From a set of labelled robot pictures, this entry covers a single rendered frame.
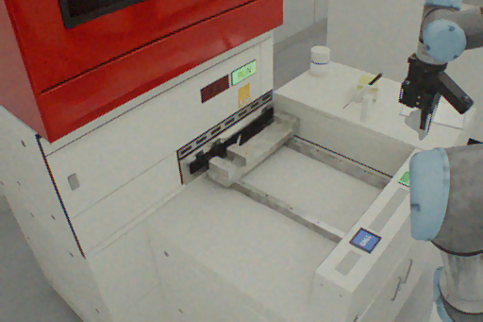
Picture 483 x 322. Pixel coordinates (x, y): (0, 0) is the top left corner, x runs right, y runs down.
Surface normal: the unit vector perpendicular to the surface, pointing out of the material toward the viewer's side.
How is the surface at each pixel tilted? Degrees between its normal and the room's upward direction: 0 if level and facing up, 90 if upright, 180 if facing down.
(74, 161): 90
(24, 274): 0
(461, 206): 67
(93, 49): 90
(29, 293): 0
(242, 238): 0
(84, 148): 90
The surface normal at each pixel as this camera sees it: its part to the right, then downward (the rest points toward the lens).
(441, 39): -0.33, 0.55
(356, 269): -0.04, -0.82
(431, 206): -0.50, 0.13
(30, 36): 0.76, 0.35
